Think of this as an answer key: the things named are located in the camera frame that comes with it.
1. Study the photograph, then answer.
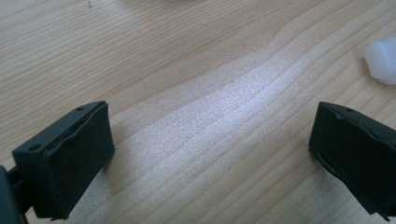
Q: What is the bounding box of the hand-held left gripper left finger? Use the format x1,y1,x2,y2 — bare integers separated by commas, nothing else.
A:
11,100,116,221

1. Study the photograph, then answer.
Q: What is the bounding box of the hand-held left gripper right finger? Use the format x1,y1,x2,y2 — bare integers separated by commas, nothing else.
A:
307,101,396,222

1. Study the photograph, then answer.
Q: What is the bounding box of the orange marker with white cap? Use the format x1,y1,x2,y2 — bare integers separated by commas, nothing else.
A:
363,36,396,86

